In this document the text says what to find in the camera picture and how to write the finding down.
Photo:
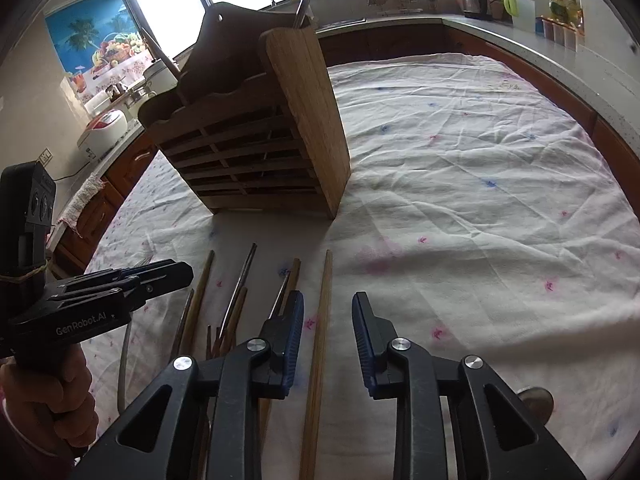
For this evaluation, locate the light bamboo chopstick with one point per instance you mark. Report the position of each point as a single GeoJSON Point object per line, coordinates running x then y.
{"type": "Point", "coordinates": [320, 360]}

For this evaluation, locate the white spice jar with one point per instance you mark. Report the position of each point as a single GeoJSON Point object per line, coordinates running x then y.
{"type": "Point", "coordinates": [545, 28]}
{"type": "Point", "coordinates": [567, 37]}
{"type": "Point", "coordinates": [556, 33]}
{"type": "Point", "coordinates": [577, 41]}

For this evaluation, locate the tropical fruit wall poster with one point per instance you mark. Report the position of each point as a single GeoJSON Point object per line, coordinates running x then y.
{"type": "Point", "coordinates": [85, 30]}

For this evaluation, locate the yellow drink bottle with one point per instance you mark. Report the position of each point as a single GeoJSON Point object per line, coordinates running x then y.
{"type": "Point", "coordinates": [575, 11]}

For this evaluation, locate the metal spoon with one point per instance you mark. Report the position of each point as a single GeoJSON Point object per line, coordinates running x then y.
{"type": "Point", "coordinates": [536, 401]}

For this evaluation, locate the kitchen window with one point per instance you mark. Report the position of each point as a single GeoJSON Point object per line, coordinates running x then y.
{"type": "Point", "coordinates": [165, 5]}

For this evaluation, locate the white and red rice cooker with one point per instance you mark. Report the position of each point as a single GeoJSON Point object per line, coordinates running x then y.
{"type": "Point", "coordinates": [102, 132]}

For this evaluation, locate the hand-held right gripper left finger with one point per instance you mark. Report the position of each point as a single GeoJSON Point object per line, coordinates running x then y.
{"type": "Point", "coordinates": [297, 330]}

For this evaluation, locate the wooden utensil holder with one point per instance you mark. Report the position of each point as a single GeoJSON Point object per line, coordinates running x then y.
{"type": "Point", "coordinates": [300, 110]}

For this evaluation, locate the stainless steel sink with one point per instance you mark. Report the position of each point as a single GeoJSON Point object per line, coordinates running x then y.
{"type": "Point", "coordinates": [345, 22]}

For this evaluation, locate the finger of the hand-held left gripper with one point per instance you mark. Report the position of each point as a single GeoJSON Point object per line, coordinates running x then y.
{"type": "Point", "coordinates": [165, 272]}
{"type": "Point", "coordinates": [125, 296]}

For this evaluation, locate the glass blender jug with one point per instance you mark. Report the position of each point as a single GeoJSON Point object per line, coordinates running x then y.
{"type": "Point", "coordinates": [137, 94]}

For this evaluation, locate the person's left hand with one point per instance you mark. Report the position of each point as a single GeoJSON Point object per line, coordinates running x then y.
{"type": "Point", "coordinates": [55, 400]}

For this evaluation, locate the white round electric cooker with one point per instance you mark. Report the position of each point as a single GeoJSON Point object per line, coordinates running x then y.
{"type": "Point", "coordinates": [157, 74]}

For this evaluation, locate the yellow-green drink bottle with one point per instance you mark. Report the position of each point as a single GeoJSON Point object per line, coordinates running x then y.
{"type": "Point", "coordinates": [556, 7]}

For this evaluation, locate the wall power outlet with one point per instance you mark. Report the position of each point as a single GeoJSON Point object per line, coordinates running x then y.
{"type": "Point", "coordinates": [46, 155]}

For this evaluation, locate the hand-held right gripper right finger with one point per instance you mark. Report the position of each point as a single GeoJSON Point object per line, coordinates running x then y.
{"type": "Point", "coordinates": [361, 345]}

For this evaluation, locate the hanging white towel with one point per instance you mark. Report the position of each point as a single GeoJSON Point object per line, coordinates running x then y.
{"type": "Point", "coordinates": [82, 200]}

